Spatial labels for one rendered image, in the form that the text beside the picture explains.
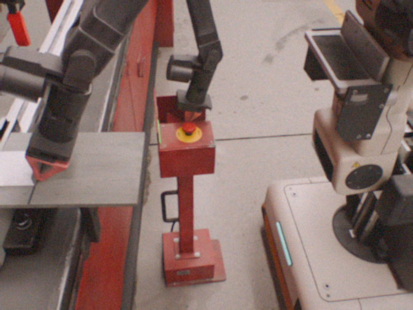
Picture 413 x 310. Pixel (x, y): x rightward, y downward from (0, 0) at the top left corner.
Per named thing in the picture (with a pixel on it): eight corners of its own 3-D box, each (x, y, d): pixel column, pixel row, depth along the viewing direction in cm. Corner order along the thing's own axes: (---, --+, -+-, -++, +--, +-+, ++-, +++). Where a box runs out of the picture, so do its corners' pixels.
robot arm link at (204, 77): (217, 72, 108) (214, 61, 112) (193, 68, 106) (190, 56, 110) (210, 93, 113) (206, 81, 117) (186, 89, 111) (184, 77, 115)
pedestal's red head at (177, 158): (214, 174, 119) (217, 128, 106) (160, 179, 117) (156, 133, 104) (205, 130, 133) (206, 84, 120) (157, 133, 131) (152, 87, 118)
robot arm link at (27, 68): (99, 58, 54) (99, 34, 61) (7, 26, 49) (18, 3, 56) (74, 128, 60) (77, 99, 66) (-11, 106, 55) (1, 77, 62)
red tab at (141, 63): (143, 77, 173) (141, 63, 168) (138, 77, 172) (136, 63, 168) (145, 58, 183) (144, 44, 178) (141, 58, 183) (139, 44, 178)
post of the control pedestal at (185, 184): (193, 253, 161) (193, 158, 123) (180, 254, 161) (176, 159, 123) (192, 242, 165) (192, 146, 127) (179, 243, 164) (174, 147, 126)
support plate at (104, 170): (137, 206, 68) (136, 203, 68) (-22, 208, 67) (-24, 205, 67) (145, 135, 81) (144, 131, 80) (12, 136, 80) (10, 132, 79)
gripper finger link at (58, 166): (15, 183, 67) (26, 146, 62) (26, 154, 72) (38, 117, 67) (56, 194, 70) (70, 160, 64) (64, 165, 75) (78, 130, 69)
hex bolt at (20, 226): (29, 229, 75) (26, 224, 74) (14, 229, 75) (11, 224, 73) (33, 217, 77) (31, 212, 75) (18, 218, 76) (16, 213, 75)
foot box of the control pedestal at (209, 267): (227, 280, 166) (228, 266, 158) (166, 288, 163) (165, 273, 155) (219, 239, 180) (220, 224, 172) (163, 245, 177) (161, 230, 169)
